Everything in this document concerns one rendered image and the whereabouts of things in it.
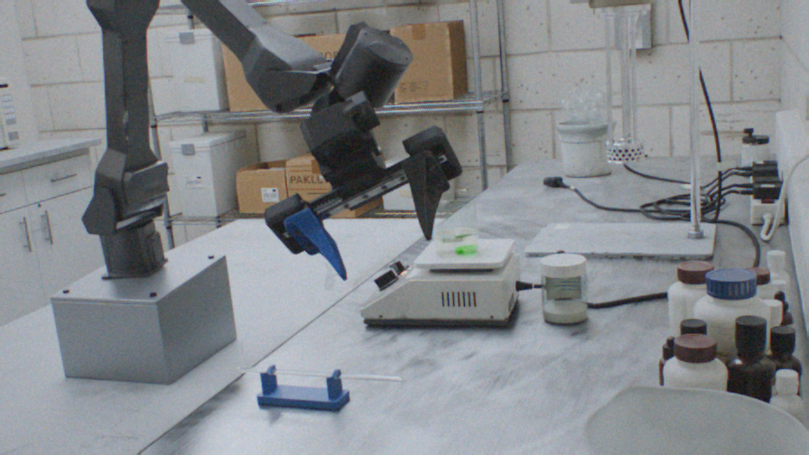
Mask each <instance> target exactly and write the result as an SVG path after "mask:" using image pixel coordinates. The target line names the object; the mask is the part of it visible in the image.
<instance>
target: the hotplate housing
mask: <svg viewBox="0 0 809 455"><path fill-rule="evenodd" d="M529 289H530V290H533V283H527V282H523V281H520V265H519V254H517V253H516V251H512V252H511V254H510V255H509V257H508V259H507V261H506V262H505V264H504V266H502V267H500V268H494V269H416V268H415V269H414V270H413V271H412V272H411V273H410V274H409V275H407V277H406V278H405V279H404V280H403V281H401V282H399V283H397V284H396V285H394V286H392V287H391V288H389V289H387V290H386V291H384V292H382V293H380V294H379V295H378V296H376V297H375V298H373V299H371V300H370V301H368V302H366V303H364V304H363V305H362V306H363V307H362V308H361V309H360V315H361V317H363V318H364V320H363V322H364V324H394V325H491V326H506V324H507V321H508V319H509V317H510V314H511V312H512V310H513V309H514V307H515V304H516V301H517V299H518V297H519V292H520V291H525V290H529Z"/></svg>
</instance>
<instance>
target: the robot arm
mask: <svg viewBox="0 0 809 455"><path fill-rule="evenodd" d="M179 1H180V2H181V3H182V4H184V5H185V6H186V7H187V8H188V9H189V10H190V11H191V12H192V13H193V14H194V15H195V16H196V17H197V18H198V19H199V20H200V21H201V22H202V23H203V24H204V25H205V26H206V27H207V28H208V29H209V30H210V31H211V32H212V33H213V34H214V35H215V36H216V37H217V38H218V39H219V40H220V41H221V42H222V43H223V44H224V45H225V46H226V47H227V48H228V49H229V50H230V51H231V52H232V53H234V54H235V56H236V57H237V58H238V60H239V61H240V62H241V64H242V67H243V71H244V74H245V78H246V82H247V84H248V85H249V86H250V88H251V89H253V90H254V92H255V93H256V95H257V96H258V97H259V99H260V100H261V101H262V103H263V104H264V105H265V106H266V107H267V108H268V109H269V110H271V111H272V112H275V113H276V114H279V113H281V114H282V113H290V112H293V111H295V110H298V109H300V108H303V107H307V106H310V105H313V104H314V105H313V107H312V110H311V113H310V117H309V118H307V119H305V120H304V121H303V122H302V123H301V124H300V128H301V130H302V134H303V140H304V141H306V143H307V145H308V147H309V149H310V151H311V153H312V156H313V157H314V158H315V160H316V161H317V164H318V165H319V168H320V171H321V176H320V178H321V180H322V181H326V182H329V183H330V187H331V191H329V192H327V193H325V194H323V195H321V196H320V197H318V198H316V199H314V200H311V201H306V200H303V199H302V197H301V196H300V195H299V193H296V194H294V195H292V196H291V197H289V198H287V199H285V200H282V201H280V202H277V203H275V204H274V205H272V206H270V207H268V208H266V209H265V214H264V218H265V224H266V225H267V226H268V227H269V228H270V230H271V231H272V232H273V233H274V234H275V235H276V236H277V237H278V239H279V240H280V241H281V242H282V243H283V244H284V245H285V247H286V248H287V249H288V250H289V251H290V252H291V253H292V254H294V255H299V254H300V253H302V252H304V251H305V252H306V253H307V254H308V255H317V254H321V255H322V256H323V257H324V258H326V259H327V260H328V262H329V263H330V265H331V266H332V267H333V269H334V270H335V271H336V273H337V274H338V275H339V277H340V278H341V279H342V280H343V281H346V280H348V276H347V270H346V267H345V265H344V263H343V260H342V257H341V254H340V252H339V248H338V245H337V243H336V241H335V240H334V238H333V237H332V236H331V235H330V233H329V232H328V231H327V230H326V228H325V226H324V223H323V220H325V219H327V218H330V217H332V216H334V215H336V214H338V213H340V212H341V211H343V210H346V209H349V210H350V211H353V210H355V209H358V208H360V207H362V206H364V205H366V204H368V203H369V202H371V201H373V200H376V199H378V198H380V197H382V196H384V195H386V194H387V193H389V192H391V191H394V190H397V189H399V188H401V187H403V186H405V185H406V184H408V183H409V186H410V190H411V193H412V197H413V201H414V207H415V212H416V216H417V219H418V222H419V225H420V228H421V230H422V232H423V235H424V237H425V238H426V240H427V241H429V240H431V239H432V232H433V226H434V220H435V215H436V210H437V208H438V206H439V203H440V200H441V197H442V194H443V193H444V192H445V191H447V190H449V188H450V184H449V181H450V180H452V179H454V178H456V177H458V176H460V175H461V173H462V168H461V165H460V162H459V160H458V158H457V156H456V154H455V152H454V151H453V149H452V147H451V144H450V143H449V141H448V139H447V137H446V135H445V133H444V132H443V130H442V129H441V128H440V127H438V126H435V125H433V126H431V127H429V128H427V129H425V130H423V131H422V132H420V133H418V134H416V135H413V136H411V137H409V138H407V139H405V140H403V141H402V143H403V146H404V149H405V152H406V153H408V154H409V155H410V156H409V157H407V158H405V159H403V160H402V161H400V162H397V163H395V164H393V165H391V166H389V167H387V168H386V164H385V161H384V158H383V156H382V153H381V150H380V148H379V146H378V143H377V139H376V137H375V134H374V131H373V128H375V127H377V126H379V125H380V121H379V119H378V117H377V114H376V112H375V110H374V108H380V107H383V106H384V105H385V104H386V102H387V101H388V99H389V98H390V97H391V95H392V94H393V92H394V90H395V88H396V86H397V85H398V83H399V82H400V80H401V78H402V77H403V75H404V74H405V72H406V71H407V69H408V67H409V66H410V64H411V62H412V61H413V54H412V52H411V50H410V49H409V48H408V46H407V45H406V44H405V43H404V42H403V41H402V40H400V39H399V38H398V37H394V36H392V35H391V34H389V33H387V32H383V31H381V30H378V29H375V28H371V27H369V26H368V25H367V24H366V23H365V22H360V23H353V24H351V25H350V27H349V29H348V31H347V33H346V36H345V40H344V42H343V43H342V45H341V47H340V49H339V51H338V53H337V55H336V57H335V59H325V57H324V56H323V55H321V54H320V53H319V52H318V51H316V50H314V49H313V48H312V47H311V46H309V45H308V44H306V43H305V42H303V41H302V40H300V39H298V38H295V37H293V36H291V35H289V34H286V33H284V32H280V31H278V30H276V29H275V28H274V27H273V26H271V25H270V24H269V23H268V22H267V21H266V20H265V19H264V18H263V17H262V16H261V15H260V14H259V13H257V12H256V11H255V10H254V9H253V8H252V7H251V6H250V5H249V4H248V3H247V2H246V1H245V0H179ZM86 5H87V8H88V9H89V11H90V12H91V13H92V15H93V16H94V18H95V19H96V21H97V22H98V25H99V26H100V28H101V32H102V49H103V69H104V88H105V108H106V127H107V149H106V150H105V152H104V154H103V156H102V158H101V160H100V162H99V164H98V167H97V168H96V170H95V179H94V190H93V197H92V199H91V201H90V203H89V204H88V207H87V208H86V210H85V212H84V214H83V216H82V218H81V220H82V223H83V225H84V227H85V229H86V230H87V232H88V234H90V235H99V239H100V243H101V246H102V251H103V255H104V259H105V263H106V268H107V271H106V272H105V273H103V274H102V275H101V279H103V280H105V279H127V278H146V277H149V276H150V275H151V274H153V273H154V272H155V271H156V270H158V269H159V268H160V267H161V266H162V265H164V264H165V263H166V262H167V261H168V257H167V256H164V252H163V243H162V239H161V234H160V232H159V231H156V228H155V224H154V220H153V219H154V218H159V217H161V216H162V215H163V203H164V201H165V198H166V192H168V191H170V188H169V184H168V171H169V166H168V164H167V162H161V161H159V159H158V158H157V157H156V155H155V154H154V152H153V150H152V149H151V147H150V129H149V94H148V58H147V30H148V27H149V25H150V23H151V22H152V20H153V18H154V16H155V14H156V12H157V10H158V8H159V6H160V0H86ZM331 87H334V89H333V90H332V91H331V92H330V88H331ZM329 92H330V93H329Z"/></svg>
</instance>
